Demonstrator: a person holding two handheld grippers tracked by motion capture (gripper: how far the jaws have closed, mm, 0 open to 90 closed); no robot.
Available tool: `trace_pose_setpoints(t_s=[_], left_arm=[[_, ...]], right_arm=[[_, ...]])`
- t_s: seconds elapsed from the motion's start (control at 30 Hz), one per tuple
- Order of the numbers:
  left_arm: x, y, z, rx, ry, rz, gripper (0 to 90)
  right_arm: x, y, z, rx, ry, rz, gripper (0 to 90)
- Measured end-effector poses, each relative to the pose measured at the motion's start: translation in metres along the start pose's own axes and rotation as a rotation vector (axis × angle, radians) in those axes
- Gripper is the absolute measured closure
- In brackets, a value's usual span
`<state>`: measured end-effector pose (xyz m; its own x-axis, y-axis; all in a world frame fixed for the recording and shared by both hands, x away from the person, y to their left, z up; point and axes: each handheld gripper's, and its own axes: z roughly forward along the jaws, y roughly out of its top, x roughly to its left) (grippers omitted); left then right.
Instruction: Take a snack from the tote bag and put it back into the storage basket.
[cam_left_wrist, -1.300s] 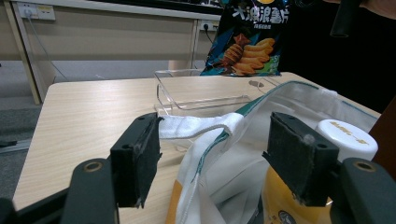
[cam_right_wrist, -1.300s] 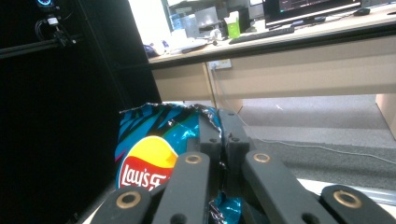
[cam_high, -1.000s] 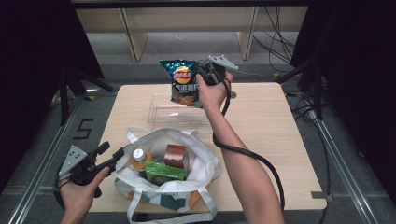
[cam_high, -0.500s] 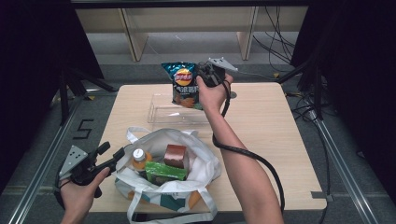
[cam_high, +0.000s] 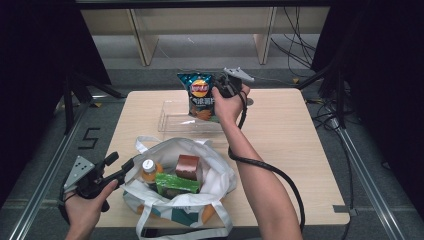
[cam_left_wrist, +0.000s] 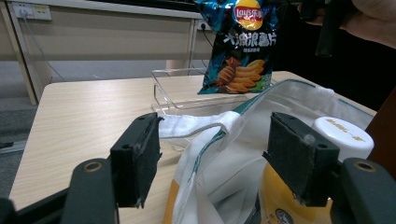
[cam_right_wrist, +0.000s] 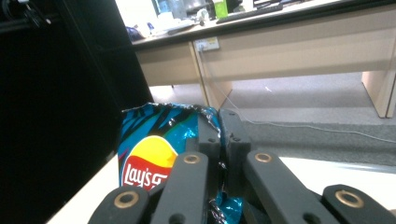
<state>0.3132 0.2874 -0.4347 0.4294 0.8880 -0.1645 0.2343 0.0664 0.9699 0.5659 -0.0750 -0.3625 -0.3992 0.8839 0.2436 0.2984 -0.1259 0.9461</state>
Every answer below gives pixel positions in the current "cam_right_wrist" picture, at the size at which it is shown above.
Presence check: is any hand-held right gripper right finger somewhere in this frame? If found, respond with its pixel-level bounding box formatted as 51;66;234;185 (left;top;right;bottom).
219;108;252;169

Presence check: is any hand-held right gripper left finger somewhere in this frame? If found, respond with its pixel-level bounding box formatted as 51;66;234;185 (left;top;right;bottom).
186;115;222;163

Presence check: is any blue chip bag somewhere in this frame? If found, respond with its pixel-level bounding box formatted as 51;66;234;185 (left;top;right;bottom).
117;102;246;224

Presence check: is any white power socket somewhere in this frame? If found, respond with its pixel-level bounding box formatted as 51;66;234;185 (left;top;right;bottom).
194;36;220;52

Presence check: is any long beige desk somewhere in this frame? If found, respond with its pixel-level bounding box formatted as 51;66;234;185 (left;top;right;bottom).
132;0;396;119

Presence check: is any green box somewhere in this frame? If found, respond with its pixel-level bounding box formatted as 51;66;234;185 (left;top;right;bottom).
213;0;229;19

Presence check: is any black curtain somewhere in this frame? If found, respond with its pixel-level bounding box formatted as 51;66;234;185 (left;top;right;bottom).
0;0;153;224

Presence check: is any black metal stand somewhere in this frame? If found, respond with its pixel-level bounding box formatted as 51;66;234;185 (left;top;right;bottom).
0;0;52;34

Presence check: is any white floor cable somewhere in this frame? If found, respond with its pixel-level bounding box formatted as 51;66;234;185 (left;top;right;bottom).
199;49;396;144

